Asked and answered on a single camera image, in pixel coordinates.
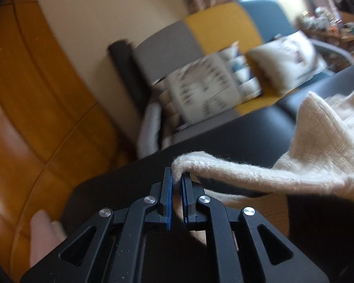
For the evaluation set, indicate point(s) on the row of glass jars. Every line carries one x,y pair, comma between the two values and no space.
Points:
321,19

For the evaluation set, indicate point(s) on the pale pink cloth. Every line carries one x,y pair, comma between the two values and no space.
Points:
44,235

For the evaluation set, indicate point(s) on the white knit sweater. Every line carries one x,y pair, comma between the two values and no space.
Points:
318,141

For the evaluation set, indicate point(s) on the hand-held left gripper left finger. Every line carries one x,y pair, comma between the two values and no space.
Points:
168,206

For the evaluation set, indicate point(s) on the grey yellow blue sofa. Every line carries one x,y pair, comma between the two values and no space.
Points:
218,26

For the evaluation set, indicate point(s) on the black rolled mat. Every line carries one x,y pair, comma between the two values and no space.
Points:
124,64

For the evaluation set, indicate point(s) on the deer print pillow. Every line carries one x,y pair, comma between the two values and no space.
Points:
286,59

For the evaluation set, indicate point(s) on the cluttered wooden desk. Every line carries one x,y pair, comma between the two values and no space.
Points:
327,37

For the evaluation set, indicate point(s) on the orange wooden wardrobe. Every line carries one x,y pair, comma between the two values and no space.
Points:
32,94

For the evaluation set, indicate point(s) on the tiger print pillow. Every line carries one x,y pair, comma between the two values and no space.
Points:
200,88

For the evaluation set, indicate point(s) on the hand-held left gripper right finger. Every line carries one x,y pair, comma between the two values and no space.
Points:
184,205

